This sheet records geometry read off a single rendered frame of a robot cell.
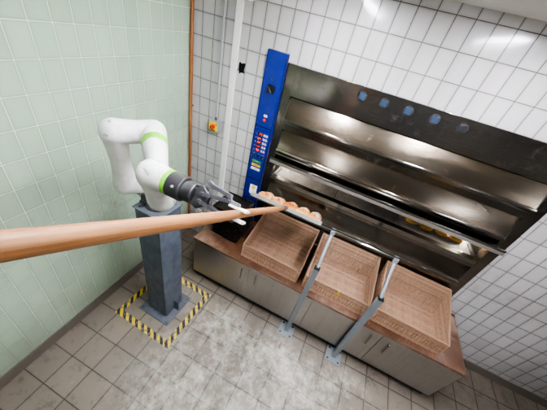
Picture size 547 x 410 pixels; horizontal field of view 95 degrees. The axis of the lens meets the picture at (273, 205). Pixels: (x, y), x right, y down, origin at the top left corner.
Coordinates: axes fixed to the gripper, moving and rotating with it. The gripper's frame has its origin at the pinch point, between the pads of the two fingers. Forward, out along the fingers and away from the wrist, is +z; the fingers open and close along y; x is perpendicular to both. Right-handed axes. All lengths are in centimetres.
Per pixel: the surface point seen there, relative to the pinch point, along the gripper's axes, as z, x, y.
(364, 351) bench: 106, -150, 91
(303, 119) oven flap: -17, -116, -66
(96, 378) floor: -74, -73, 169
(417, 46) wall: 35, -83, -119
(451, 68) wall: 58, -86, -114
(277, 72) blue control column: -45, -101, -87
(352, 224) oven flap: 53, -155, -6
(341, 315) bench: 73, -134, 65
